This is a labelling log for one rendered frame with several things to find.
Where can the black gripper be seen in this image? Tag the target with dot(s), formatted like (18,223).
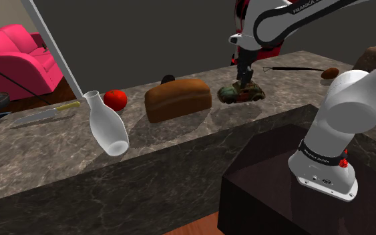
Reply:
(245,62)

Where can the rusty green toy car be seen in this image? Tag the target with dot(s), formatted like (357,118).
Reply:
(236,95)

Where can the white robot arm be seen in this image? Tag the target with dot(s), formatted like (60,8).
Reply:
(340,107)

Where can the brown bread loaf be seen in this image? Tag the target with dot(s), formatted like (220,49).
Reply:
(178,99)

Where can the small dark round object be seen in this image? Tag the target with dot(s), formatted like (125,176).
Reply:
(167,78)

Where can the brown rusty kettle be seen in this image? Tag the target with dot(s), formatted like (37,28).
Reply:
(371,58)

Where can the dark robot stand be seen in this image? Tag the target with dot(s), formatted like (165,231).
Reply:
(259,195)

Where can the red tomato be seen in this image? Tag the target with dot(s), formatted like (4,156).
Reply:
(115,100)

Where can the white vase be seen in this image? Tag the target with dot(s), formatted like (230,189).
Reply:
(107,127)

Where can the pink sofa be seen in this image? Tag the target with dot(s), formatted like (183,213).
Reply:
(8,62)

